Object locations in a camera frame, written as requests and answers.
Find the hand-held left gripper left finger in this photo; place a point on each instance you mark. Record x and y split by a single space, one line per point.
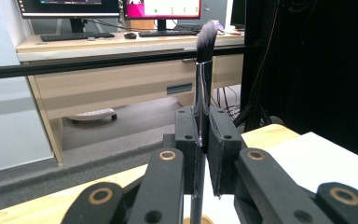
188 130

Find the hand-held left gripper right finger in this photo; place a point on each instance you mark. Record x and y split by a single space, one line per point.
223 146

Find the cream square cup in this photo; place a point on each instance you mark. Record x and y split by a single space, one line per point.
209 221

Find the black makeup brush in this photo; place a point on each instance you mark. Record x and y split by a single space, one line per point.
205 40

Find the black tripod stand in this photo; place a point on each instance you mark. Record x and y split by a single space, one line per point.
254 102

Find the light wooden desk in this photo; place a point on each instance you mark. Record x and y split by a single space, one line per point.
121 84

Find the white chair base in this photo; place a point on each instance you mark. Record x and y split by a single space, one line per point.
93 114

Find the black keyboard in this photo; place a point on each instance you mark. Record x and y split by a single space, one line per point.
74 36
164 33

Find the black computer mouse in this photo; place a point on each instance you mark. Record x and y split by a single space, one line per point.
130 35

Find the monitor with pink screen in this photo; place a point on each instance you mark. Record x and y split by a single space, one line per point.
167 7

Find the dark monitor edge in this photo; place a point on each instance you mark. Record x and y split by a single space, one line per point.
237 12

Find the black curtain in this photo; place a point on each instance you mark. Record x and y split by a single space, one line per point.
323 62

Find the monitor with dark screen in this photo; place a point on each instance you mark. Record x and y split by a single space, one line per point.
68 7

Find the black metal rail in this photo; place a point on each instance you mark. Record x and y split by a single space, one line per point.
105 62

